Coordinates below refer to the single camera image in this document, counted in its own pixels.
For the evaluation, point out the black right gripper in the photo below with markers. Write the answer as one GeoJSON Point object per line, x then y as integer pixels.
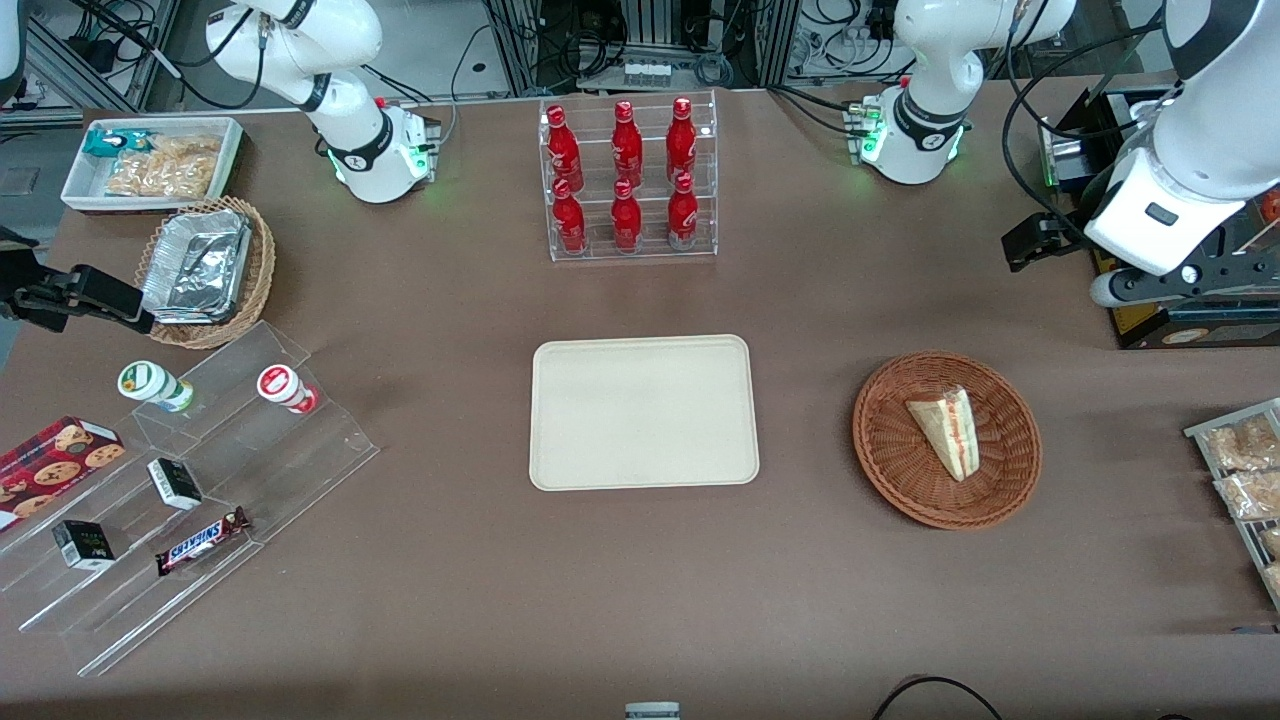
{"type": "Point", "coordinates": [20, 292]}

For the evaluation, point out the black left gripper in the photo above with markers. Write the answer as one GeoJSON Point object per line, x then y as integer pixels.
{"type": "Point", "coordinates": [1067, 231]}

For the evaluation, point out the triangle sandwich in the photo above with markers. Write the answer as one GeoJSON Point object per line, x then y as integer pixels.
{"type": "Point", "coordinates": [945, 430]}

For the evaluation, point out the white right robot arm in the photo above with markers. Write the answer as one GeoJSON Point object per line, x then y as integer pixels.
{"type": "Point", "coordinates": [345, 105]}

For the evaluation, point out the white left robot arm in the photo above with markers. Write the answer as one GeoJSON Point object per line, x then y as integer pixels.
{"type": "Point", "coordinates": [930, 60]}

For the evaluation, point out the light wicker basket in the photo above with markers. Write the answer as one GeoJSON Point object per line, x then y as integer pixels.
{"type": "Point", "coordinates": [262, 265]}

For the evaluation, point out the tray of snack bags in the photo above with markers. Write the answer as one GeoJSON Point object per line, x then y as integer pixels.
{"type": "Point", "coordinates": [1200, 432]}

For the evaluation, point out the brown wicker basket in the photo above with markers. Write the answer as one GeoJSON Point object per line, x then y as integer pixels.
{"type": "Point", "coordinates": [900, 460]}

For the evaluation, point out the beige plastic tray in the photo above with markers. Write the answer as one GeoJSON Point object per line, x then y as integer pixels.
{"type": "Point", "coordinates": [640, 415]}

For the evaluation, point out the green lid yogurt cup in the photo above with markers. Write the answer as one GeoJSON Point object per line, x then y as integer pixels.
{"type": "Point", "coordinates": [150, 383]}

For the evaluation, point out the white rectangular bin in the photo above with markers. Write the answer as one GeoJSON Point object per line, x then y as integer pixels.
{"type": "Point", "coordinates": [80, 190]}

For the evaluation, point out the stack of foil trays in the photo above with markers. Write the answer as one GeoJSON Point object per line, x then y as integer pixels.
{"type": "Point", "coordinates": [195, 265]}

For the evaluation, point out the black appliance box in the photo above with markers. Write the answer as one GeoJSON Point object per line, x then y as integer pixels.
{"type": "Point", "coordinates": [1140, 330]}

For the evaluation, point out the clear bag of crackers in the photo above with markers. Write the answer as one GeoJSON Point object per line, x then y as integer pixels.
{"type": "Point", "coordinates": [165, 172]}

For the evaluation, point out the teal snack packet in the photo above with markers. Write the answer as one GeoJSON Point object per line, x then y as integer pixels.
{"type": "Point", "coordinates": [105, 143]}

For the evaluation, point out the red plaid cookie box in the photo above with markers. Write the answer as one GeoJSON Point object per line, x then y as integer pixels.
{"type": "Point", "coordinates": [55, 465]}

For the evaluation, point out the small black box white side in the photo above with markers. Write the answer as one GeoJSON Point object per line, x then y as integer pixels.
{"type": "Point", "coordinates": [175, 483]}

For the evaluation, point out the red lid yogurt cup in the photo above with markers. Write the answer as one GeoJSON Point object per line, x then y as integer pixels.
{"type": "Point", "coordinates": [280, 385]}

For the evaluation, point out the small black face box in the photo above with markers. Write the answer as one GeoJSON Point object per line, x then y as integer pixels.
{"type": "Point", "coordinates": [83, 545]}

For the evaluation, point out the Snickers chocolate bar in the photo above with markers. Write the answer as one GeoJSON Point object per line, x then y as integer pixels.
{"type": "Point", "coordinates": [200, 541]}

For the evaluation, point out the clear acrylic stepped shelf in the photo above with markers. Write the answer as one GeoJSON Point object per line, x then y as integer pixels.
{"type": "Point", "coordinates": [300, 460]}

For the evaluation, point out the clear bag of pastry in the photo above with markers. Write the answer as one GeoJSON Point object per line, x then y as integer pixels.
{"type": "Point", "coordinates": [1273, 545]}
{"type": "Point", "coordinates": [1245, 445]}
{"type": "Point", "coordinates": [1255, 495]}

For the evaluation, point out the clear acrylic bottle rack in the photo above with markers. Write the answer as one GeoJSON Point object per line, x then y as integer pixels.
{"type": "Point", "coordinates": [705, 175]}

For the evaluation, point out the red cola bottle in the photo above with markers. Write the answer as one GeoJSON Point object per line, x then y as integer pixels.
{"type": "Point", "coordinates": [681, 140]}
{"type": "Point", "coordinates": [564, 150]}
{"type": "Point", "coordinates": [569, 222]}
{"type": "Point", "coordinates": [627, 145]}
{"type": "Point", "coordinates": [626, 220]}
{"type": "Point", "coordinates": [683, 215]}

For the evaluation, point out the grey white device edge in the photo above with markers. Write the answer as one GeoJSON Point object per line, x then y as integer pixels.
{"type": "Point", "coordinates": [652, 712]}

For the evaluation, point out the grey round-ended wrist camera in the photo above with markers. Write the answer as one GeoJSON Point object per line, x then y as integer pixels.
{"type": "Point", "coordinates": [1110, 288]}

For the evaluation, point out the aluminium profile frame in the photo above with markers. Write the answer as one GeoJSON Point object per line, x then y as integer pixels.
{"type": "Point", "coordinates": [60, 60]}

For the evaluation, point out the aluminium frame rack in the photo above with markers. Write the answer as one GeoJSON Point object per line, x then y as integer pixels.
{"type": "Point", "coordinates": [655, 25]}

